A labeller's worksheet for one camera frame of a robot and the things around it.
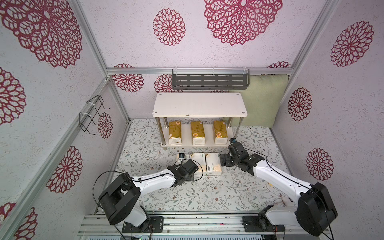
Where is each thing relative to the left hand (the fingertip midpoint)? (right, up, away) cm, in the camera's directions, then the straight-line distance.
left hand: (182, 173), depth 88 cm
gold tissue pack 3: (+23, +24, +6) cm, 34 cm away
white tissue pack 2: (+10, +8, +4) cm, 14 cm away
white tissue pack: (0, +9, -10) cm, 14 cm away
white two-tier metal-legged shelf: (+9, +39, -8) cm, 40 cm away
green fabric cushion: (+51, +46, +10) cm, 70 cm away
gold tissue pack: (-5, +24, +7) cm, 25 cm away
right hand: (+26, +10, -2) cm, 28 cm away
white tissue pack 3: (+18, +5, +1) cm, 19 cm away
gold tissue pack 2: (+9, +23, +6) cm, 26 cm away
